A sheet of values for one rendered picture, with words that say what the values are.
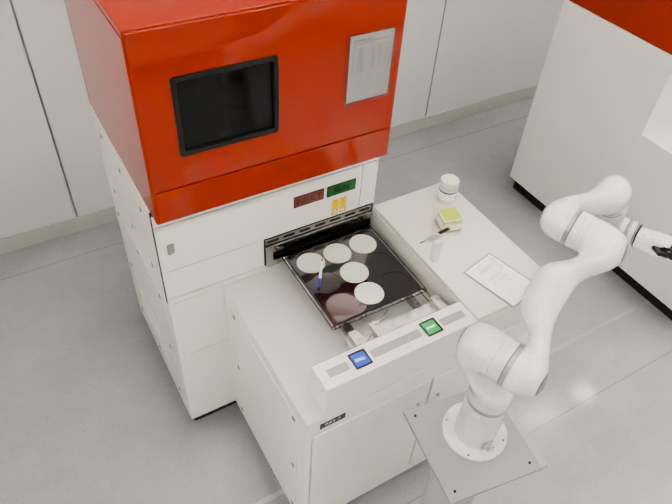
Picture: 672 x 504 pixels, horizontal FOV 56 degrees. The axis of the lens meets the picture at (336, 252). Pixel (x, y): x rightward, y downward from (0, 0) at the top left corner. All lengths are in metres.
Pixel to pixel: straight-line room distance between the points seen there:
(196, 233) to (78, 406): 1.27
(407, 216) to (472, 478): 0.96
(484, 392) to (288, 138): 0.91
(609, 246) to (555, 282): 0.16
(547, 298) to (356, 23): 0.90
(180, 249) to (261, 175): 0.36
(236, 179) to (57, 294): 1.81
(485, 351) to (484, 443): 0.38
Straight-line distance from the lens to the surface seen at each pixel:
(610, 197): 1.77
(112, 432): 2.95
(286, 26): 1.74
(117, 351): 3.20
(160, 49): 1.62
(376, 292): 2.14
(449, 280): 2.14
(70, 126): 3.47
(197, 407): 2.76
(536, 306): 1.64
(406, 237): 2.26
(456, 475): 1.89
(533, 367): 1.61
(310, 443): 2.02
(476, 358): 1.62
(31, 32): 3.23
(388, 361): 1.89
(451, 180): 2.39
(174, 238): 2.03
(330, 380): 1.84
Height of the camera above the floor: 2.48
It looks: 44 degrees down
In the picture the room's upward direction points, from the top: 4 degrees clockwise
